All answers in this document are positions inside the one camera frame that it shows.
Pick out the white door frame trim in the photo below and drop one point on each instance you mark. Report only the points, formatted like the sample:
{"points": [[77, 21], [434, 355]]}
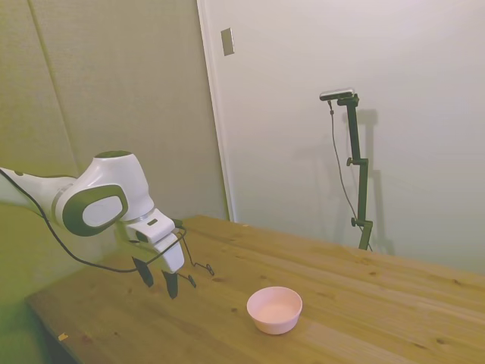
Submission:
{"points": [[216, 113]]}

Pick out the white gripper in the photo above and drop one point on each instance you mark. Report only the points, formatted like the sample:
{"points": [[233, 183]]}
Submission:
{"points": [[166, 242]]}

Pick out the black camera stand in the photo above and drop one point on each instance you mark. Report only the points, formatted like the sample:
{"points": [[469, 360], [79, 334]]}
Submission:
{"points": [[358, 159]]}

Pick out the grey wall switch plate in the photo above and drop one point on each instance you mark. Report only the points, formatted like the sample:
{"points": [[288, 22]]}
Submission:
{"points": [[227, 41]]}

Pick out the grey camera on stand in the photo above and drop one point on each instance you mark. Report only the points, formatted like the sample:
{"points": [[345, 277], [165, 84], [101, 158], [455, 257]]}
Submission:
{"points": [[337, 93]]}

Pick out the pink bowl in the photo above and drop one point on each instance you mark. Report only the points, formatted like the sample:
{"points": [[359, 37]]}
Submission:
{"points": [[274, 311]]}

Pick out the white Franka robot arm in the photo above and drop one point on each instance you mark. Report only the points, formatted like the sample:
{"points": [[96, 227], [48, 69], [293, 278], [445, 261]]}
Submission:
{"points": [[113, 174]]}

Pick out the small orange scrap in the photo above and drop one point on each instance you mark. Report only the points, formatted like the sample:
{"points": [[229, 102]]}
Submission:
{"points": [[63, 336]]}

